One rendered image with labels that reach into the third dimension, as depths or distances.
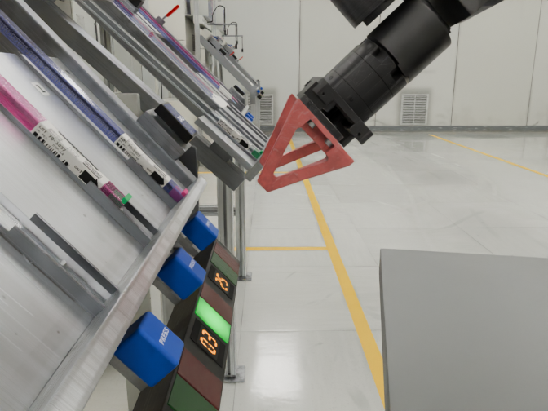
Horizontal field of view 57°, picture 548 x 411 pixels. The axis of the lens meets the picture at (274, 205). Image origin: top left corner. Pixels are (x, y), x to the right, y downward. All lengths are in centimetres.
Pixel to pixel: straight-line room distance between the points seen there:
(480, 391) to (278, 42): 765
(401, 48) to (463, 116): 811
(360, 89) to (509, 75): 836
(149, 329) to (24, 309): 7
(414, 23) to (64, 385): 38
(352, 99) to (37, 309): 31
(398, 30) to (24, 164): 31
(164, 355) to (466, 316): 36
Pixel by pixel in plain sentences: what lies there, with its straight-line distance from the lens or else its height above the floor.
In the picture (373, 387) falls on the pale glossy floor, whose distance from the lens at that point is 152.
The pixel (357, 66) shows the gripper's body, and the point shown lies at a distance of 46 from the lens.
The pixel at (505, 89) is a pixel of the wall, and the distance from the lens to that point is 879.
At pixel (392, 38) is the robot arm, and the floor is 87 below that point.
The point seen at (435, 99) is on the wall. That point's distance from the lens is 840.
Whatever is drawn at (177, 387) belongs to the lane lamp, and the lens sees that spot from 32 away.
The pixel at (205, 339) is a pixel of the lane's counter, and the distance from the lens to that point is 38.
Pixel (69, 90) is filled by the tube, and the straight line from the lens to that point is 50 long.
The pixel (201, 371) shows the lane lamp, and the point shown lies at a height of 66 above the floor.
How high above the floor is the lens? 84
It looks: 14 degrees down
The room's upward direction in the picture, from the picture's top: straight up
